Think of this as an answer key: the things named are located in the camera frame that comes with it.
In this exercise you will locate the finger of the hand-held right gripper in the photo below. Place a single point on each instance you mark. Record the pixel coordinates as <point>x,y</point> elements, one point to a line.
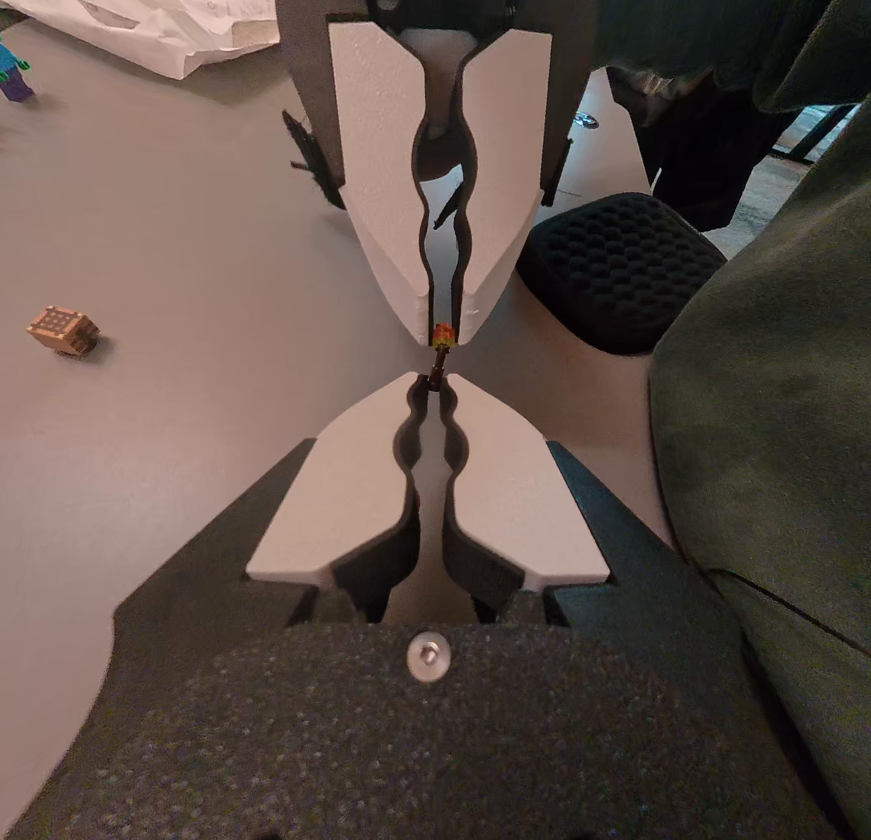
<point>510,139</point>
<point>374,139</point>

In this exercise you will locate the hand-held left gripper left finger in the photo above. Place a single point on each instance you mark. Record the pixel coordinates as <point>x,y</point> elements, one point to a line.
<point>340,500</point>

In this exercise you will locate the dark cloth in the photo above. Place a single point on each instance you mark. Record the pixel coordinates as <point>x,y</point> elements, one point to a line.
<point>708,159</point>

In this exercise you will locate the zombie toy figure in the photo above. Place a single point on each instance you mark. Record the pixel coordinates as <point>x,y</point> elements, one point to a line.
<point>13,71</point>

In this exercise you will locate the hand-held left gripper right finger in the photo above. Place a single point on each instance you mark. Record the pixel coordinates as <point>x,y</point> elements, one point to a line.
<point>524,500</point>

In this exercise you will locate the grey desk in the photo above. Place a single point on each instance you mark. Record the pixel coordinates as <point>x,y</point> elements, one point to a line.
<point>204,275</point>

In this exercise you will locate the white crumpled paper bag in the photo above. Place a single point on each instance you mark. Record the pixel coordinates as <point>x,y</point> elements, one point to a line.
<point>136,17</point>

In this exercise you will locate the tan toy brick cube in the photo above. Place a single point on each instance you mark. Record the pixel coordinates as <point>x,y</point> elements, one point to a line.
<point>65,330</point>

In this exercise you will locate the person's right forearm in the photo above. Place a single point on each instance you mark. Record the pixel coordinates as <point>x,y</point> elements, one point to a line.
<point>714,23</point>

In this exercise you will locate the black honeycomb armrest pad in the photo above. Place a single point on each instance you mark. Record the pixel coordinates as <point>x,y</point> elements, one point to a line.
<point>619,275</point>

